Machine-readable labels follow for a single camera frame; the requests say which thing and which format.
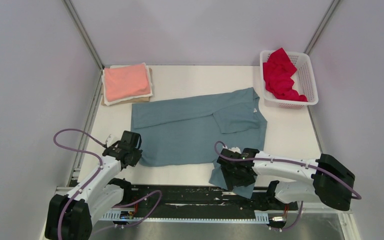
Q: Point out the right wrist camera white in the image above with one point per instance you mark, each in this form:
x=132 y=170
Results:
x=235 y=150

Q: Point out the folded white t shirt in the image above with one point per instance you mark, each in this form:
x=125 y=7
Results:
x=127 y=96

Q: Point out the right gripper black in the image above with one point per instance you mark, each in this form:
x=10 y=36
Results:
x=232 y=182

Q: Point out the red t shirt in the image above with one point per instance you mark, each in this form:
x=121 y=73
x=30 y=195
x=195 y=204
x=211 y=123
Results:
x=277 y=74

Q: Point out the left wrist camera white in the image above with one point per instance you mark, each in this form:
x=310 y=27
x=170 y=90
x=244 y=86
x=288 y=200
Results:
x=111 y=139

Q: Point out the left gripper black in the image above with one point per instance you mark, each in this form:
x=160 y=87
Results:
x=138 y=156

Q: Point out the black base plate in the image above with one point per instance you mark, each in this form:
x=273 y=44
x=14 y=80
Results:
x=180 y=201

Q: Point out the white plastic basket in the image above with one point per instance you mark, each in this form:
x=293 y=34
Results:
x=304 y=81

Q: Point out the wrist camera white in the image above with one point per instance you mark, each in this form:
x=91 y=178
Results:
x=235 y=150
x=111 y=139

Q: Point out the white slotted cable duct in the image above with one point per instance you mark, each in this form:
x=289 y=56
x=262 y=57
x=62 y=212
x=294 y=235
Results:
x=256 y=218

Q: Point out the grey-blue t shirt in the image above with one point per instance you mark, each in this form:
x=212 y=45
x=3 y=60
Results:
x=184 y=131

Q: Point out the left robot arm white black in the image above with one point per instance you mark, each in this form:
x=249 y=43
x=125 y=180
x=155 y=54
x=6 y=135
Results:
x=71 y=216

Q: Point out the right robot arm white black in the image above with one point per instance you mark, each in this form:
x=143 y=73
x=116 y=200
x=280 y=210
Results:
x=320 y=180

